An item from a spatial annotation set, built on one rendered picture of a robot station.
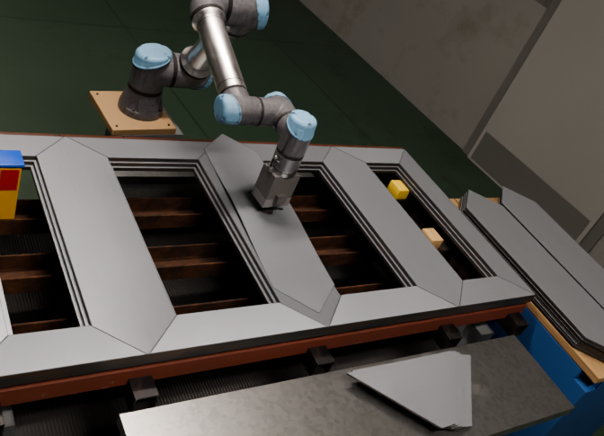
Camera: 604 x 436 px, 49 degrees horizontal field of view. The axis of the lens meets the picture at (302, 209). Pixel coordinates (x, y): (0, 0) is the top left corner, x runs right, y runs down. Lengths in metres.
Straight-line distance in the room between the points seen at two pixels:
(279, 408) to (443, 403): 0.41
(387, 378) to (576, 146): 3.01
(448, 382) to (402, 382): 0.14
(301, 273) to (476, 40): 3.46
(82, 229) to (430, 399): 0.91
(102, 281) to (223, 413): 0.38
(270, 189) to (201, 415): 0.62
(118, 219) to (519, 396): 1.14
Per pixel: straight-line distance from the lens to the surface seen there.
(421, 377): 1.72
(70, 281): 1.51
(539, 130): 4.57
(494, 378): 1.93
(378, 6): 5.61
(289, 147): 1.69
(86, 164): 1.82
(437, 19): 5.18
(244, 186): 1.90
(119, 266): 1.54
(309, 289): 1.67
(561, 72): 4.51
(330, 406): 1.58
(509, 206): 2.53
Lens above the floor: 1.90
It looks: 33 degrees down
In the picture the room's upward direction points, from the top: 25 degrees clockwise
